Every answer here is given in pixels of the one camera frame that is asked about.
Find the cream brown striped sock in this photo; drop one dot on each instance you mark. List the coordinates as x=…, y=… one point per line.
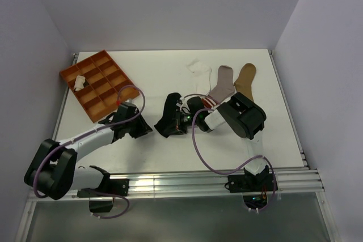
x=80, y=83

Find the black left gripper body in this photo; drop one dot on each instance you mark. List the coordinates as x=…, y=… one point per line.
x=136, y=127

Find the orange compartment tray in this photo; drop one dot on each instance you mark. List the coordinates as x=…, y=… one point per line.
x=107, y=83

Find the tan brown sock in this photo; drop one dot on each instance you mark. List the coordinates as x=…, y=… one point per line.
x=243, y=83

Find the black sock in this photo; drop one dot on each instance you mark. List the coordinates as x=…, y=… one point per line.
x=168, y=114

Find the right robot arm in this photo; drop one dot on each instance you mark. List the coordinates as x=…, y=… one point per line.
x=245, y=118

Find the aluminium frame rail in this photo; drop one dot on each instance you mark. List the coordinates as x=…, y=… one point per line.
x=204, y=184

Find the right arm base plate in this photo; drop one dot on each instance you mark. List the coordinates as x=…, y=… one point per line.
x=247, y=183

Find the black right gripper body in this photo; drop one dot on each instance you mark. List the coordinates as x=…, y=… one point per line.
x=184, y=120

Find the grey sock red stripes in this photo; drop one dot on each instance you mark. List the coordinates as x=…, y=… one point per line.
x=223, y=89

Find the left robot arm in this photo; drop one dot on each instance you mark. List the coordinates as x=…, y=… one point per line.
x=52, y=172

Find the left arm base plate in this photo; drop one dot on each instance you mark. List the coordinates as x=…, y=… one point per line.
x=109, y=188

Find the white sock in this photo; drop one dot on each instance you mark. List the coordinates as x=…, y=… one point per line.
x=200, y=76

